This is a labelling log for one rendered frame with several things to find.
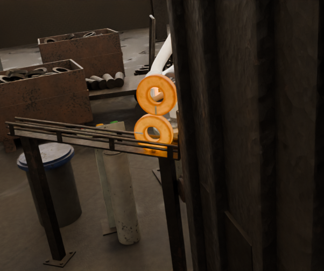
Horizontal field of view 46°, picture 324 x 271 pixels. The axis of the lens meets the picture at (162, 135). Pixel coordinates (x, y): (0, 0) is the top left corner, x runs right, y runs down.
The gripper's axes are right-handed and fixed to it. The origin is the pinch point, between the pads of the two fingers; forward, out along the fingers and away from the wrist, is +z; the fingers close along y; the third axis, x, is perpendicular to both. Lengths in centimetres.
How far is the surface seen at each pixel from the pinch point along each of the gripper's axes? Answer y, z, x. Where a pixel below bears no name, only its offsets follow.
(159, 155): 0.9, 1.6, -25.1
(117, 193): 35, -20, -56
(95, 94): 142, -190, -46
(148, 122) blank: 3.9, 1.0, -12.1
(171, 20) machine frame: -22, 38, 26
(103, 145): 25.3, 0.8, -22.6
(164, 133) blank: -1.9, 0.7, -16.6
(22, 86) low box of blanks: 181, -136, -25
